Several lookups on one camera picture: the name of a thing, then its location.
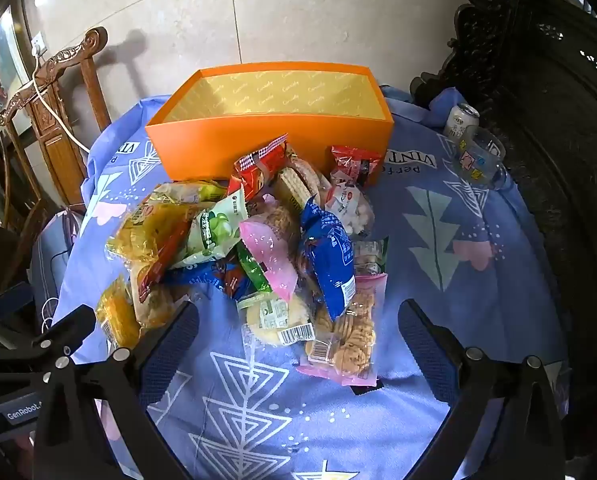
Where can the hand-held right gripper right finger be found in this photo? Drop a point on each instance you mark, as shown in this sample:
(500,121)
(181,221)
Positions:
(426,355)

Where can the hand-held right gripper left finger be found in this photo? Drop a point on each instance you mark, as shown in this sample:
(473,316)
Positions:
(171,355)

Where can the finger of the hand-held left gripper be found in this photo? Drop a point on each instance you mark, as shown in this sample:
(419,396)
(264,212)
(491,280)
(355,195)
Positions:
(63,327)

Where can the pile of snack packets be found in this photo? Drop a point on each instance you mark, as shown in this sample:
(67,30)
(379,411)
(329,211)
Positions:
(278,240)

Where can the orange cardboard box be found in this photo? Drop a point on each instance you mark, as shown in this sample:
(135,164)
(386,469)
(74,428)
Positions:
(258,135)

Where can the pale grey bag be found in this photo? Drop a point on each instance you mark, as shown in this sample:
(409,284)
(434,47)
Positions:
(48,260)

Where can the blue printed tablecloth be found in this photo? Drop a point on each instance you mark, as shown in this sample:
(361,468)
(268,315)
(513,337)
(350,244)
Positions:
(478,285)

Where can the clear printed glass cup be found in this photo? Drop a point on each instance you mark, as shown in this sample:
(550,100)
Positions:
(481,160)

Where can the carved wooden chair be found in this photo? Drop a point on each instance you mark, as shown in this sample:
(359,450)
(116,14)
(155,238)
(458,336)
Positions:
(53,125)

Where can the white drink can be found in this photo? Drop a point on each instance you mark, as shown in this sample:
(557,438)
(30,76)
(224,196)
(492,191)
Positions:
(461,120)

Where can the wall socket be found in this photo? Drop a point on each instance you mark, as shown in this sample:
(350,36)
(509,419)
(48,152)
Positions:
(38,43)

